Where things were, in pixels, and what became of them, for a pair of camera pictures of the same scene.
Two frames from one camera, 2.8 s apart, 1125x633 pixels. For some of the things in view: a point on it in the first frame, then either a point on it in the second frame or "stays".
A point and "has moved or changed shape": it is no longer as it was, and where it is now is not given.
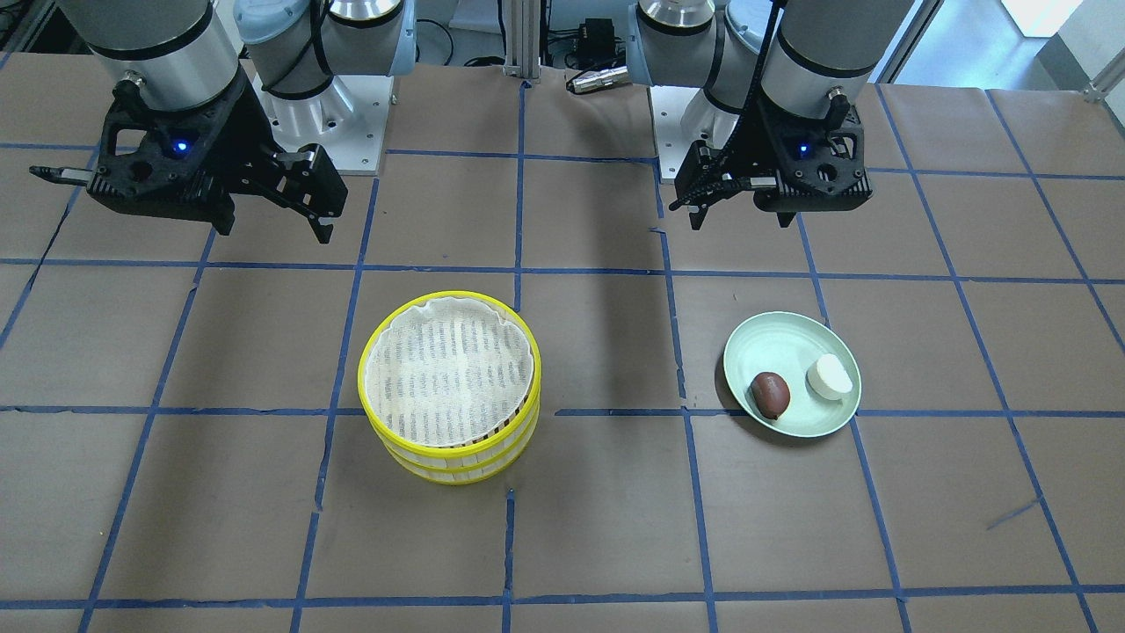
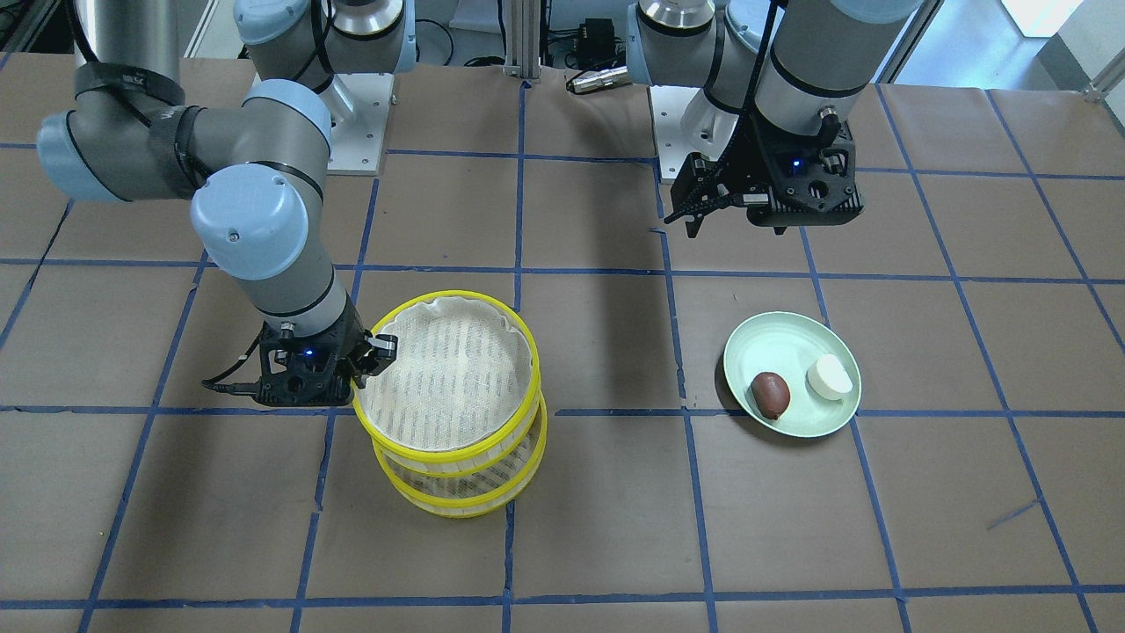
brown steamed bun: x=772 y=394 stays
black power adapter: x=596 y=47 stays
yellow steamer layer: x=450 y=374 has moved or changed shape
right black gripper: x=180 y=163 to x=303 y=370
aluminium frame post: x=522 y=39 stays
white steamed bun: x=829 y=377 stays
